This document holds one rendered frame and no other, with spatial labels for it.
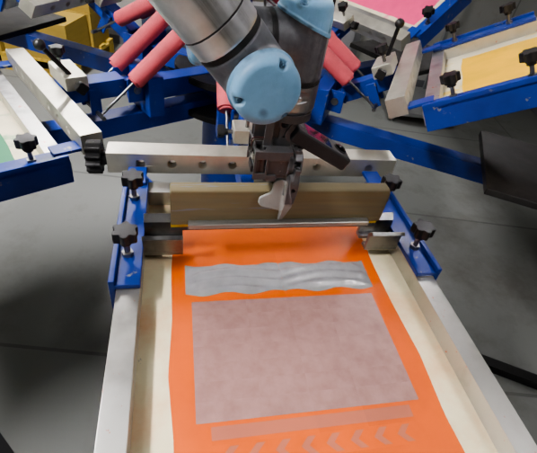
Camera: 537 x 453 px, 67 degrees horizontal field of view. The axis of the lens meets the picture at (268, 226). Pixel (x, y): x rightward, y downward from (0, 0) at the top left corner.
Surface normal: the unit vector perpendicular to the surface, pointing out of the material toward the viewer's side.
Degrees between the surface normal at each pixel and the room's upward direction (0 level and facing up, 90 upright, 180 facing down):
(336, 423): 0
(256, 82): 90
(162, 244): 90
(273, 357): 0
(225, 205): 90
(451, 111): 90
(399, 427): 0
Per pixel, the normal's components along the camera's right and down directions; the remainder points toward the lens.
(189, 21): -0.11, 0.84
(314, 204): 0.18, 0.66
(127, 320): 0.13, -0.75
